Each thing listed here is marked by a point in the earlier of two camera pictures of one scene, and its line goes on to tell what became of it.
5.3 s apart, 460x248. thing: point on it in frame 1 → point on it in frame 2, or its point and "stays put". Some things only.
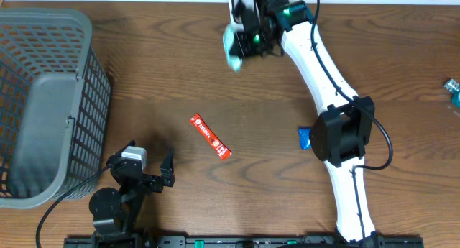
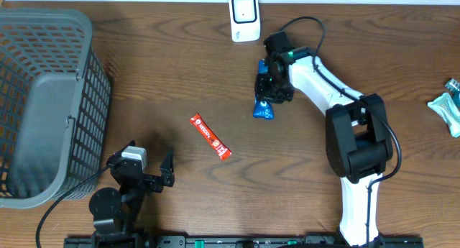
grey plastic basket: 55,106 stays put
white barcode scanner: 243,8 stays put
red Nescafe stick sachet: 220,148 stays put
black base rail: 244,241 stays put
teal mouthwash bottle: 454,88 stays put
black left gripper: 154,185 stays put
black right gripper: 244,49 → 262,93
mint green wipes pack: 235,62 → 445,106
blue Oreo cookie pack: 305,138 → 261,108
